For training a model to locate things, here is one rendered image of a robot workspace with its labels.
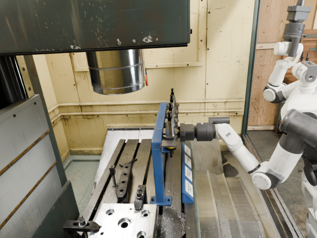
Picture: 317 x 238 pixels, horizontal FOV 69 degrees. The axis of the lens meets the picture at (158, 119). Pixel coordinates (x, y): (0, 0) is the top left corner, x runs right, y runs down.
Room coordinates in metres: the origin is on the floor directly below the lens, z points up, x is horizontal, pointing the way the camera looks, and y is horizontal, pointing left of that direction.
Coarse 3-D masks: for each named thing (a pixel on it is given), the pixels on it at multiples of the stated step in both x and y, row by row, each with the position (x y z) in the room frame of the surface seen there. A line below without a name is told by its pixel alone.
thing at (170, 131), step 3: (171, 120) 0.86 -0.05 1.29; (168, 123) 0.85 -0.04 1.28; (171, 123) 0.85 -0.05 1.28; (168, 126) 0.85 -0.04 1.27; (171, 126) 0.85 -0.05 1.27; (168, 129) 0.85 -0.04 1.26; (171, 129) 0.85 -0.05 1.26; (174, 129) 0.86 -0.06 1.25; (165, 132) 0.86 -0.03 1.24; (168, 132) 0.85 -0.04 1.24; (171, 132) 0.84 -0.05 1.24; (174, 132) 0.85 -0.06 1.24; (165, 135) 0.86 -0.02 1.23; (168, 135) 0.84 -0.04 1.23; (171, 135) 0.84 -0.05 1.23; (174, 135) 0.85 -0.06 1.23
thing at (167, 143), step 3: (162, 141) 0.82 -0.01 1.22; (165, 141) 0.82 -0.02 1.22; (168, 141) 0.82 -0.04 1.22; (171, 141) 0.82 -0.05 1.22; (174, 141) 0.82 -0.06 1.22; (162, 144) 0.80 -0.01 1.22; (165, 144) 0.80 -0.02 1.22; (168, 144) 0.79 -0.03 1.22; (171, 144) 0.79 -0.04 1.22; (174, 144) 0.79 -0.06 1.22; (177, 144) 0.79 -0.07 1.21
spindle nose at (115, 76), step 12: (96, 60) 0.59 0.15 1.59; (108, 60) 0.58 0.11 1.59; (120, 60) 0.59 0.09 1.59; (132, 60) 0.60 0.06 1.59; (96, 72) 0.60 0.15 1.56; (108, 72) 0.58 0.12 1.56; (120, 72) 0.59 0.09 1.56; (132, 72) 0.60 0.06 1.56; (144, 72) 0.65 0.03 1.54; (96, 84) 0.60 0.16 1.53; (108, 84) 0.58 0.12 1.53; (120, 84) 0.59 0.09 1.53; (132, 84) 0.60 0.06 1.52; (144, 84) 0.64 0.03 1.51
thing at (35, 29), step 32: (0, 0) 0.56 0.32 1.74; (32, 0) 0.55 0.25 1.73; (64, 0) 0.55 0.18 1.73; (96, 0) 0.54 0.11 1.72; (128, 0) 0.53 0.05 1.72; (160, 0) 0.52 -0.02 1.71; (0, 32) 0.57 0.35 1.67; (32, 32) 0.56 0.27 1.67; (64, 32) 0.55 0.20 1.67; (96, 32) 0.54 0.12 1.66; (128, 32) 0.53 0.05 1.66; (160, 32) 0.52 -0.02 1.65
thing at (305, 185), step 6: (306, 180) 0.95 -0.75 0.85; (306, 186) 0.91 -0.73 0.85; (312, 186) 0.91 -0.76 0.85; (306, 192) 0.92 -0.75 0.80; (312, 192) 0.86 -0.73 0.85; (306, 198) 0.92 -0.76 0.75; (312, 198) 0.92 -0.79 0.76; (306, 204) 0.92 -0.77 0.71; (312, 204) 0.92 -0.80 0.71; (312, 210) 0.89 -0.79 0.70; (312, 216) 0.88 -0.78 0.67; (312, 222) 0.88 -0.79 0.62
